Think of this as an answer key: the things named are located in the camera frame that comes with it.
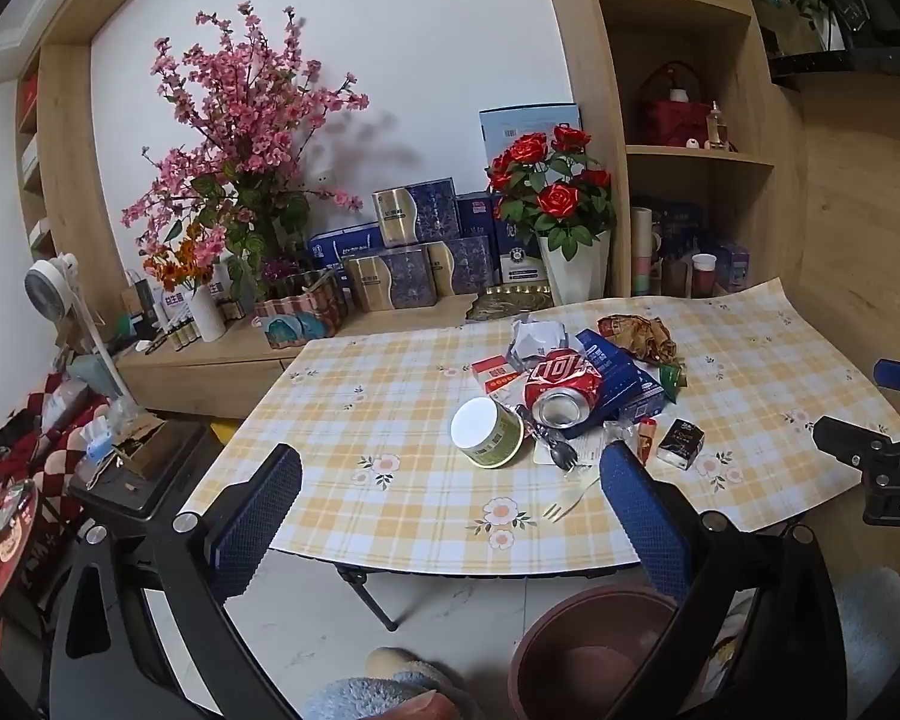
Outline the small black white carton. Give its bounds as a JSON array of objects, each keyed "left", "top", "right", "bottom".
[{"left": 656, "top": 418, "right": 706, "bottom": 470}]

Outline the cream plastic fork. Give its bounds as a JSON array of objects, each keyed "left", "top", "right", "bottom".
[{"left": 541, "top": 475, "right": 600, "bottom": 523}]

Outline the red snack stick wrapper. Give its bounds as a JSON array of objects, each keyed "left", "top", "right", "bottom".
[{"left": 637, "top": 418, "right": 656, "bottom": 465}]

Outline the black plastic spork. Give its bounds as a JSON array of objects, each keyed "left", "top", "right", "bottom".
[{"left": 515, "top": 405, "right": 578, "bottom": 472}]

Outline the blue cardboard box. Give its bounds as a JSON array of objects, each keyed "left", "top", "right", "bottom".
[{"left": 566, "top": 330, "right": 668, "bottom": 439}]

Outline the crushed red soda can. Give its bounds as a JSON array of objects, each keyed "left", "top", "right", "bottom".
[{"left": 523, "top": 348, "right": 603, "bottom": 429}]

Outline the green paper cup white lid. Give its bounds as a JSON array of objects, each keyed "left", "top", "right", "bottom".
[{"left": 450, "top": 397, "right": 525, "bottom": 470}]

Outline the brown gold wrapper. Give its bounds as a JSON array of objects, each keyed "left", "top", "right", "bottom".
[{"left": 598, "top": 314, "right": 679, "bottom": 366}]

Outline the red white cigarette pack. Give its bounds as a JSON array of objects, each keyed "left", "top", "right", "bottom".
[{"left": 470, "top": 355, "right": 521, "bottom": 395}]

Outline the white plastic wrapper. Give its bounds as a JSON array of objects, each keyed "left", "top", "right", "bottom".
[{"left": 505, "top": 316, "right": 569, "bottom": 371}]

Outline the maroon plastic trash bin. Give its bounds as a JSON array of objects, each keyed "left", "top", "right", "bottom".
[{"left": 507, "top": 585, "right": 676, "bottom": 718}]

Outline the black storage case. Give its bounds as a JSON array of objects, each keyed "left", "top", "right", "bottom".
[{"left": 68, "top": 419, "right": 222, "bottom": 523}]

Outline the low wooden cabinet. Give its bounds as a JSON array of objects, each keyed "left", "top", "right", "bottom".
[{"left": 116, "top": 294, "right": 476, "bottom": 419}]

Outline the yellow plaid floral tablecloth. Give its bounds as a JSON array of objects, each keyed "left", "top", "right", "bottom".
[{"left": 188, "top": 281, "right": 900, "bottom": 577}]

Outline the white slim flower vase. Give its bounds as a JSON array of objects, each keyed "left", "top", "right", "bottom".
[{"left": 188, "top": 284, "right": 226, "bottom": 343}]

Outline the red paper cup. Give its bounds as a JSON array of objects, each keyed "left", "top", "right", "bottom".
[{"left": 691, "top": 252, "right": 717, "bottom": 299}]

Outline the striped wicker basket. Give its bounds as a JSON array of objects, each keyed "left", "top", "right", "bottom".
[{"left": 255, "top": 268, "right": 349, "bottom": 349}]

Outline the white angular rose vase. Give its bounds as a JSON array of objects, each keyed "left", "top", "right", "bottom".
[{"left": 538, "top": 231, "right": 611, "bottom": 305}]

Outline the stack of pastel cups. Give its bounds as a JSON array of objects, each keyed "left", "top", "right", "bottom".
[{"left": 631, "top": 206, "right": 655, "bottom": 296}]

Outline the lower right blue gift box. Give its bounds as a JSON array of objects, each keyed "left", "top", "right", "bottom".
[{"left": 425, "top": 236, "right": 496, "bottom": 298}]

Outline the white desk fan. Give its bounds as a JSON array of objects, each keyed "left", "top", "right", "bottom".
[{"left": 23, "top": 252, "right": 133, "bottom": 401}]

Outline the lower left blue gift box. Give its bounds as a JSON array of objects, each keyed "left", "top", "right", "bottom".
[{"left": 343, "top": 245, "right": 439, "bottom": 312}]

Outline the wooden shelf unit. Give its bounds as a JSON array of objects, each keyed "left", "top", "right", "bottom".
[{"left": 553, "top": 0, "right": 806, "bottom": 296}]

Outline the red basket on shelf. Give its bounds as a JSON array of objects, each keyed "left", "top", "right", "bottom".
[{"left": 634, "top": 60, "right": 710, "bottom": 148}]

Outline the red rose bouquet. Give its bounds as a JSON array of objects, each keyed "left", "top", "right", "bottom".
[{"left": 486, "top": 124, "right": 616, "bottom": 262}]

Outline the upper blue gold gift box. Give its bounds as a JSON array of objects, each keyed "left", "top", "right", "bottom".
[{"left": 374, "top": 177, "right": 461, "bottom": 247}]

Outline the light blue tall box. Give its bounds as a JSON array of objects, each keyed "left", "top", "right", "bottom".
[{"left": 479, "top": 103, "right": 582, "bottom": 163}]

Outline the pink cherry blossom arrangement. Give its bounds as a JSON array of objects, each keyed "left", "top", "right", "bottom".
[{"left": 121, "top": 2, "right": 368, "bottom": 301}]

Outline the black folding table frame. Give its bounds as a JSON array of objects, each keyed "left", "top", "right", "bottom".
[{"left": 334, "top": 564, "right": 400, "bottom": 632}]

